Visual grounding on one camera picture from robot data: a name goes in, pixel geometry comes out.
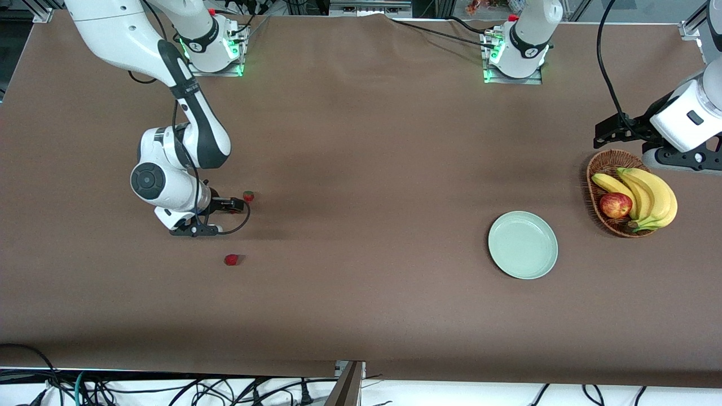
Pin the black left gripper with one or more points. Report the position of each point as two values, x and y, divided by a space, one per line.
637 127

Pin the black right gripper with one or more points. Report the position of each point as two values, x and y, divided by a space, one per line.
219 205

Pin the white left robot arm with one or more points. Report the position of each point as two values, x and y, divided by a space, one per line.
530 34

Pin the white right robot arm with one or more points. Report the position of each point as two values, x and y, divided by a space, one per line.
113 34

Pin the light green plate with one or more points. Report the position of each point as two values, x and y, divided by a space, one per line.
523 245

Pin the brown wicker basket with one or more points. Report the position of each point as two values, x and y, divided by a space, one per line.
606 163

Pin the red apple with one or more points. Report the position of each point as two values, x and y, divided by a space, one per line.
615 205

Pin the yellow banana bunch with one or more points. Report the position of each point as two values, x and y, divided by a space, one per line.
657 197

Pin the brown table cloth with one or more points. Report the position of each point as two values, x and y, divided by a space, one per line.
361 293

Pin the orange patterned object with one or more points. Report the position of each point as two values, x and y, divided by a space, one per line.
476 7

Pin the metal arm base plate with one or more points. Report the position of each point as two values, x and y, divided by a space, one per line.
536 80
225 70

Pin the aluminium frame profile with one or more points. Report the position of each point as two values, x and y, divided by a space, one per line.
691 28
44 15

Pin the aluminium rail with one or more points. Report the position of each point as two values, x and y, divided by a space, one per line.
366 8

